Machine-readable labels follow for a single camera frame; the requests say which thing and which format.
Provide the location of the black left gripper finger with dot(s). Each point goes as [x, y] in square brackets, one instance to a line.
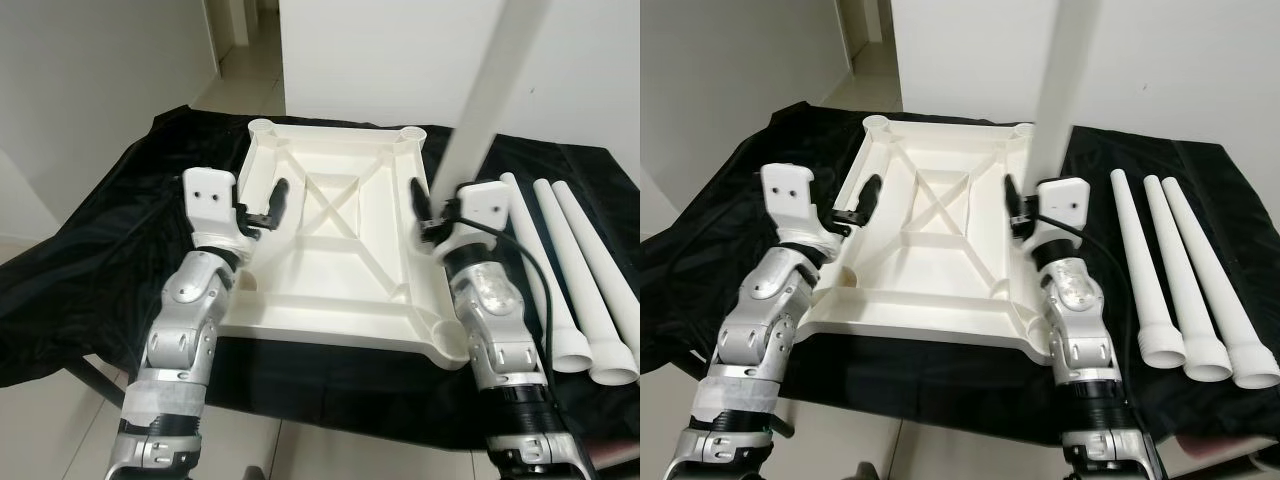
[870, 195]
[277, 200]

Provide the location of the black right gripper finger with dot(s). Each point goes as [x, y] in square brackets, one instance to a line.
[1014, 200]
[420, 203]

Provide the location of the white plastic table top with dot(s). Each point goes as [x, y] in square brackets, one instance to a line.
[350, 260]
[930, 260]

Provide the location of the white plastic table leg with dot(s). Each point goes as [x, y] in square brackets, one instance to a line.
[495, 90]
[1065, 90]
[1180, 275]
[600, 258]
[1212, 278]
[577, 278]
[538, 265]
[1141, 262]

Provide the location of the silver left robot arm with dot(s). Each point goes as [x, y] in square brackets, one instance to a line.
[770, 310]
[185, 310]

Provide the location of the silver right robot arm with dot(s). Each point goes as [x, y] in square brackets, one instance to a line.
[1075, 300]
[490, 310]

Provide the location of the black metal table leg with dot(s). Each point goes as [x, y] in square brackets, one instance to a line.
[95, 378]

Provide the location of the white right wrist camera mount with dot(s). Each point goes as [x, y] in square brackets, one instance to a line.
[485, 205]
[1065, 200]

